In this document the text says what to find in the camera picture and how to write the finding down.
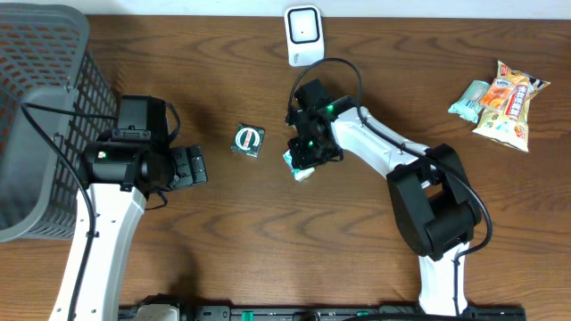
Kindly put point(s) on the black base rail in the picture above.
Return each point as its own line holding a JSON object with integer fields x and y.
{"x": 224, "y": 313}

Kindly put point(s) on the white barcode scanner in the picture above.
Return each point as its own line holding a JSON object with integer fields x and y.
{"x": 304, "y": 35}

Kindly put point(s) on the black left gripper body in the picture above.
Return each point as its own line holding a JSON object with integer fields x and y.
{"x": 188, "y": 165}

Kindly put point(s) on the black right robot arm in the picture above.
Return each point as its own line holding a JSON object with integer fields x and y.
{"x": 435, "y": 208}

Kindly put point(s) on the green wet wipes pack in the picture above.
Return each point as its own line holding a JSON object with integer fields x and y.
{"x": 468, "y": 106}

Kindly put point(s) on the small green wipes pack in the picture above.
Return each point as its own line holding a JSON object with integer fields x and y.
{"x": 298, "y": 174}

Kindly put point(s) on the roll of tape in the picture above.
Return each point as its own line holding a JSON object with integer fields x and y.
{"x": 248, "y": 140}

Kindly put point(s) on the orange tissue pack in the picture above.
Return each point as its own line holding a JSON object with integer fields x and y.
{"x": 500, "y": 92}

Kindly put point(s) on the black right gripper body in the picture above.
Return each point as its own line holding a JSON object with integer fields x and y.
{"x": 305, "y": 151}

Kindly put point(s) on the black plastic mesh basket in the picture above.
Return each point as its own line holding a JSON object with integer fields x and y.
{"x": 51, "y": 88}

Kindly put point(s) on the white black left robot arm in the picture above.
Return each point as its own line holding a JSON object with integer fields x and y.
{"x": 117, "y": 181}

